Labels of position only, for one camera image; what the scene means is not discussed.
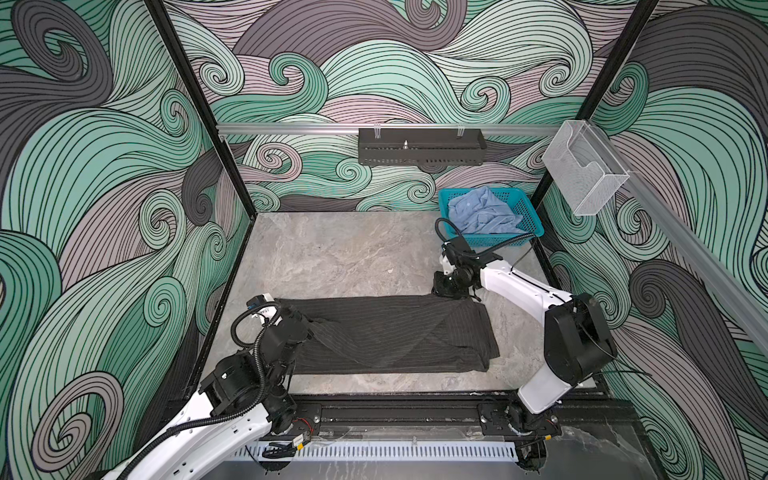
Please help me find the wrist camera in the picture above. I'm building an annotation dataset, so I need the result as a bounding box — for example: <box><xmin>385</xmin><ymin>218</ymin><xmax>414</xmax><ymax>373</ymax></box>
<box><xmin>246</xmin><ymin>293</ymin><xmax>280</xmax><ymax>324</ymax></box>
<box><xmin>440</xmin><ymin>237</ymin><xmax>487</xmax><ymax>274</ymax></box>

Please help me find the light blue shirt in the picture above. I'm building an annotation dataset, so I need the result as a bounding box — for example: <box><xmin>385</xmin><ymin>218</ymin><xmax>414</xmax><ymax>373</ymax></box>
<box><xmin>448</xmin><ymin>187</ymin><xmax>524</xmax><ymax>235</ymax></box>

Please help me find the black perforated wall tray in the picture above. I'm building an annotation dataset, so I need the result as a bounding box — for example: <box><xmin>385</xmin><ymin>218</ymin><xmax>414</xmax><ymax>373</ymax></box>
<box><xmin>357</xmin><ymin>129</ymin><xmax>488</xmax><ymax>171</ymax></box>

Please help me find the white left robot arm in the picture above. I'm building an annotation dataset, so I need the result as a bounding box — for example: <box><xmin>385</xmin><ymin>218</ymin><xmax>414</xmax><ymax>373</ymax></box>
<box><xmin>102</xmin><ymin>301</ymin><xmax>312</xmax><ymax>479</ymax></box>

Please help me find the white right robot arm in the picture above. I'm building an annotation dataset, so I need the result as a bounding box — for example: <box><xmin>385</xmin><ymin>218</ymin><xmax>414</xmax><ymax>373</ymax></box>
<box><xmin>432</xmin><ymin>260</ymin><xmax>618</xmax><ymax>437</ymax></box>

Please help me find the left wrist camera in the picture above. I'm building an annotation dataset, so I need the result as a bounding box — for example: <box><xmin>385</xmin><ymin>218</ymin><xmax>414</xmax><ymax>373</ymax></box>
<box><xmin>246</xmin><ymin>293</ymin><xmax>280</xmax><ymax>324</ymax></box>

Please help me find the teal plastic basket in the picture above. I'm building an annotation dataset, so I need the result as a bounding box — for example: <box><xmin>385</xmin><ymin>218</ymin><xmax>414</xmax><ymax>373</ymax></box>
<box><xmin>438</xmin><ymin>187</ymin><xmax>544</xmax><ymax>249</ymax></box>

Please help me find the aluminium side wall rail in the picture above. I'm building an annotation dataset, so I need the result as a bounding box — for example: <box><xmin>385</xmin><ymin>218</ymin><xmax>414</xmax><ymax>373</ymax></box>
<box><xmin>597</xmin><ymin>129</ymin><xmax>767</xmax><ymax>352</ymax></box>

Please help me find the clear plastic wall bin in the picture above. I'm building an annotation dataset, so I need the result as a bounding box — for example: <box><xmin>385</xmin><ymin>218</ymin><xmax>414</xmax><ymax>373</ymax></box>
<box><xmin>542</xmin><ymin>120</ymin><xmax>629</xmax><ymax>217</ymax></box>

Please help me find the white slotted cable duct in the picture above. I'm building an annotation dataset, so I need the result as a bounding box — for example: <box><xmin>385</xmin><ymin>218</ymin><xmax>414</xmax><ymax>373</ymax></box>
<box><xmin>229</xmin><ymin>441</ymin><xmax>518</xmax><ymax>463</ymax></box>

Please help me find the black vertical frame post left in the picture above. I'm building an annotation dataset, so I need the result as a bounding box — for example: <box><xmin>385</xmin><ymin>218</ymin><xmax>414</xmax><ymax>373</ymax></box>
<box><xmin>144</xmin><ymin>0</ymin><xmax>257</xmax><ymax>223</ymax></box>

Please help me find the black vertical frame post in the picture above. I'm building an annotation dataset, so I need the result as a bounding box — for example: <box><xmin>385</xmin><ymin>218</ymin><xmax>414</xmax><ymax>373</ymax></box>
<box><xmin>144</xmin><ymin>0</ymin><xmax>257</xmax><ymax>223</ymax></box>
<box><xmin>531</xmin><ymin>1</ymin><xmax>658</xmax><ymax>211</ymax></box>

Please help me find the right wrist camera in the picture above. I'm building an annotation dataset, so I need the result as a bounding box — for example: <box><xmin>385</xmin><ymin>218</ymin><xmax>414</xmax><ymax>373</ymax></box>
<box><xmin>440</xmin><ymin>237</ymin><xmax>487</xmax><ymax>274</ymax></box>

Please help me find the black vertical frame post right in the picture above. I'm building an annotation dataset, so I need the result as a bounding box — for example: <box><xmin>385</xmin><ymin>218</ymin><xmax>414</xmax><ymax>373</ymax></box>
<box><xmin>531</xmin><ymin>1</ymin><xmax>658</xmax><ymax>211</ymax></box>

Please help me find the dark grey pinstripe shirt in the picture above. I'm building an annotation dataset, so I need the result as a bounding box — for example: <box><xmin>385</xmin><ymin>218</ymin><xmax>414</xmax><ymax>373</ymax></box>
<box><xmin>281</xmin><ymin>294</ymin><xmax>500</xmax><ymax>375</ymax></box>

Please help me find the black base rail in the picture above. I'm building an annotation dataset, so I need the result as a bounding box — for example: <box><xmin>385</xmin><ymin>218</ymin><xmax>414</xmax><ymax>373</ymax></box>
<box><xmin>267</xmin><ymin>389</ymin><xmax>639</xmax><ymax>442</ymax></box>

